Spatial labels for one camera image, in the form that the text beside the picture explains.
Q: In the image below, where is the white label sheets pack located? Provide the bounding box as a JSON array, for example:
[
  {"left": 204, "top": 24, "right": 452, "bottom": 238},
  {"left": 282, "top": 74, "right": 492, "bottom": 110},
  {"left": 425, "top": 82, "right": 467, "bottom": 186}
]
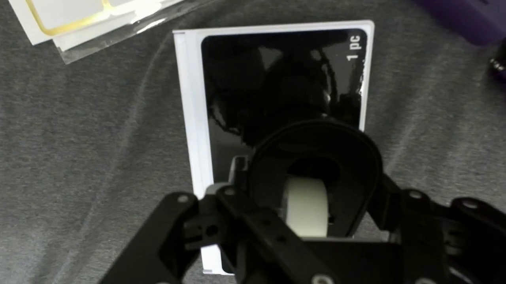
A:
[{"left": 6, "top": 0, "right": 187, "bottom": 66}]

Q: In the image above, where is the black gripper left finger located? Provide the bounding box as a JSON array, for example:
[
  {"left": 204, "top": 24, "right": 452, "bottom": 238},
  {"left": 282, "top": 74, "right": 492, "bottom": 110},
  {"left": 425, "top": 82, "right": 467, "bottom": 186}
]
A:
[{"left": 98, "top": 186, "right": 275, "bottom": 284}]

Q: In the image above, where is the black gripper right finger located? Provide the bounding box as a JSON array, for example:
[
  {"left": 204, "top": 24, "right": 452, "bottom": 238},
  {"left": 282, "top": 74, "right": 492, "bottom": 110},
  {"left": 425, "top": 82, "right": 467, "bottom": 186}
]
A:
[{"left": 368, "top": 175, "right": 506, "bottom": 284}]

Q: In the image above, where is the white box with black print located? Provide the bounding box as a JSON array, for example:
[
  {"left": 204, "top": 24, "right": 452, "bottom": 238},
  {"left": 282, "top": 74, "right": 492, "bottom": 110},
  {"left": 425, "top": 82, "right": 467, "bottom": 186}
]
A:
[{"left": 171, "top": 19, "right": 376, "bottom": 278}]

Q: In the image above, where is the grey tablecloth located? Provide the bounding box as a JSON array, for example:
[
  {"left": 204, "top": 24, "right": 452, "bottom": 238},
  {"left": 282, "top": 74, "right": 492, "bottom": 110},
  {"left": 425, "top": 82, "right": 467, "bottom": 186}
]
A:
[{"left": 0, "top": 0, "right": 506, "bottom": 284}]

